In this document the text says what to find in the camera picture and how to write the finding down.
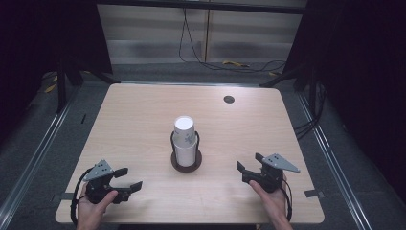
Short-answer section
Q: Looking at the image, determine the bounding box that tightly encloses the black overhead bar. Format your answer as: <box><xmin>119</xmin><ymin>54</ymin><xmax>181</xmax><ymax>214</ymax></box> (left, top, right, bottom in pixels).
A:
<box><xmin>96</xmin><ymin>0</ymin><xmax>308</xmax><ymax>15</ymax></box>

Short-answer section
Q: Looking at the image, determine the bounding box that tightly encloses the bundle of black floor cables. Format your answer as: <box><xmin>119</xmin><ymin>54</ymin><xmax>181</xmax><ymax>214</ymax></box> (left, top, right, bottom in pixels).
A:
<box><xmin>292</xmin><ymin>80</ymin><xmax>327</xmax><ymax>140</ymax></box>

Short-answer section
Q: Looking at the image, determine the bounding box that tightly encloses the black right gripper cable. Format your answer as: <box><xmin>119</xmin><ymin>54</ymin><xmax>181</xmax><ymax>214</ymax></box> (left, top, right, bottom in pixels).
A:
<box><xmin>281</xmin><ymin>178</ymin><xmax>294</xmax><ymax>222</ymax></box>

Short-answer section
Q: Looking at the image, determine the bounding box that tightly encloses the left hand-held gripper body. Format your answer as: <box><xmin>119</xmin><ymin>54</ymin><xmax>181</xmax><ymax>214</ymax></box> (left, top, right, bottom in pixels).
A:
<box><xmin>82</xmin><ymin>158</ymin><xmax>132</xmax><ymax>205</ymax></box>

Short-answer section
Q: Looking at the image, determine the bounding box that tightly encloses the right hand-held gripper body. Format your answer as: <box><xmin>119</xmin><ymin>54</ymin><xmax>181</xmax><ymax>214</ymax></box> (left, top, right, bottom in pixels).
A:
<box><xmin>241</xmin><ymin>153</ymin><xmax>301</xmax><ymax>194</ymax></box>

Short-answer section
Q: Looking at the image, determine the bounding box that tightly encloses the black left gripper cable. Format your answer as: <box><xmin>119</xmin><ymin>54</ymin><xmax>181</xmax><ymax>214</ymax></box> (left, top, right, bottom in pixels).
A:
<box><xmin>70</xmin><ymin>167</ymin><xmax>94</xmax><ymax>226</ymax></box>

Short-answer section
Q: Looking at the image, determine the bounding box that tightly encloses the metal floor rail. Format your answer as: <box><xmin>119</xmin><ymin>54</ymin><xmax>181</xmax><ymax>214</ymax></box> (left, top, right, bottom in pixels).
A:
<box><xmin>296</xmin><ymin>92</ymin><xmax>374</xmax><ymax>230</ymax></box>
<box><xmin>0</xmin><ymin>87</ymin><xmax>80</xmax><ymax>224</ymax></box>

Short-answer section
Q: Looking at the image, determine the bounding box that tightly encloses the black metal stand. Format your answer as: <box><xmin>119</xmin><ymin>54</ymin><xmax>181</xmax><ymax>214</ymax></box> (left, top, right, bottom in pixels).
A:
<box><xmin>55</xmin><ymin>54</ymin><xmax>122</xmax><ymax>114</ymax></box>
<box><xmin>259</xmin><ymin>63</ymin><xmax>318</xmax><ymax>111</ymax></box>

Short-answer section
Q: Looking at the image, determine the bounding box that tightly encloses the person's right hand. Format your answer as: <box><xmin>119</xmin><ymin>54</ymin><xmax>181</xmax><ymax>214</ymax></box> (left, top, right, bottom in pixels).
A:
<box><xmin>248</xmin><ymin>173</ymin><xmax>290</xmax><ymax>224</ymax></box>

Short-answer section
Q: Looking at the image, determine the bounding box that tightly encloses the black curtain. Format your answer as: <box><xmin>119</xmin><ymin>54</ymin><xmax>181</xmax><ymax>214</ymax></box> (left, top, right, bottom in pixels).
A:
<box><xmin>0</xmin><ymin>0</ymin><xmax>113</xmax><ymax>145</ymax></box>
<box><xmin>282</xmin><ymin>0</ymin><xmax>406</xmax><ymax>202</ymax></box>

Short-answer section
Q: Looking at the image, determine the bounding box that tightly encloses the dark round cup holder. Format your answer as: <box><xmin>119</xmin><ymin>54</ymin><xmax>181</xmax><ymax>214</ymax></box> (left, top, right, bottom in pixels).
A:
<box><xmin>169</xmin><ymin>129</ymin><xmax>203</xmax><ymax>173</ymax></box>

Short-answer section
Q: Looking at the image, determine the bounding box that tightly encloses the long black wall cable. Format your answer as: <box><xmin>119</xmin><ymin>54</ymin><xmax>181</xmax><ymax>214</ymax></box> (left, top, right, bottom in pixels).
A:
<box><xmin>177</xmin><ymin>7</ymin><xmax>287</xmax><ymax>74</ymax></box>

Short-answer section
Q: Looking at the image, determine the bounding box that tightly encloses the person's left hand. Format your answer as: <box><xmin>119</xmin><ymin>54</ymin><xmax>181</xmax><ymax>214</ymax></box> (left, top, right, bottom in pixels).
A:
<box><xmin>76</xmin><ymin>183</ymin><xmax>120</xmax><ymax>230</ymax></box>

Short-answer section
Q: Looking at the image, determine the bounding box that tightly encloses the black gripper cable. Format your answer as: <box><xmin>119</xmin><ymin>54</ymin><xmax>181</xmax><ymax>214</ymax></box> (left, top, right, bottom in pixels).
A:
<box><xmin>281</xmin><ymin>178</ymin><xmax>294</xmax><ymax>222</ymax></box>
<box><xmin>70</xmin><ymin>167</ymin><xmax>94</xmax><ymax>226</ymax></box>

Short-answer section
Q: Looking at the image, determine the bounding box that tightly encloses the printed paper cup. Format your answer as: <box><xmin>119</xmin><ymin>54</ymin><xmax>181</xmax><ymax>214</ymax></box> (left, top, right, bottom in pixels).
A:
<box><xmin>173</xmin><ymin>115</ymin><xmax>196</xmax><ymax>147</ymax></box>

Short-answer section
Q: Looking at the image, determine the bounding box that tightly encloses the grey tape piece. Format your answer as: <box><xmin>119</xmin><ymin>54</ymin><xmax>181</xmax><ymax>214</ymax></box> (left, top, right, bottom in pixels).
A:
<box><xmin>304</xmin><ymin>189</ymin><xmax>326</xmax><ymax>198</ymax></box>
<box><xmin>51</xmin><ymin>192</ymin><xmax>75</xmax><ymax>202</ymax></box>

